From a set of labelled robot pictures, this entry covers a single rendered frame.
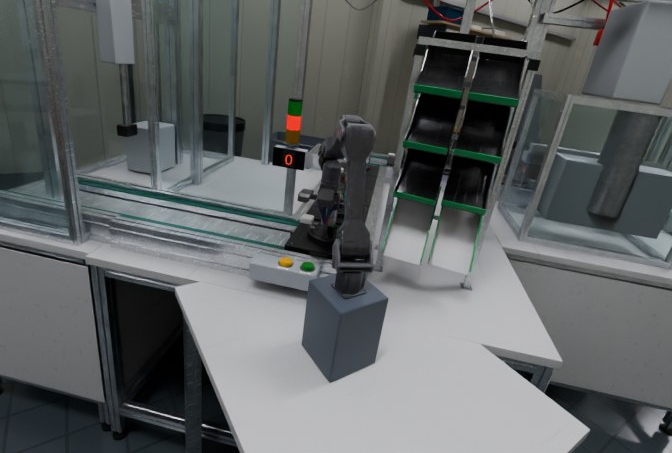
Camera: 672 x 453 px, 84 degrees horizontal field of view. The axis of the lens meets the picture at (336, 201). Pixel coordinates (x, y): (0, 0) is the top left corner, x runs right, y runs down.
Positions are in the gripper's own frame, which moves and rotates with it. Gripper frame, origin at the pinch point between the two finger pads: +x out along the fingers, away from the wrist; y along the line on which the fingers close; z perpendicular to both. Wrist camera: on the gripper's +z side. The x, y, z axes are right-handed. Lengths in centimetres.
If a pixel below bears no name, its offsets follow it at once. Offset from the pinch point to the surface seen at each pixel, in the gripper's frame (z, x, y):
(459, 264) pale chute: -0.1, 8.5, 44.9
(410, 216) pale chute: -10.0, -0.8, 27.5
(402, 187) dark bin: -6.0, -11.7, 22.7
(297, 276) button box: 16.3, 14.7, -3.6
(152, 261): 13, 23, -54
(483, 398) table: 37, 23, 49
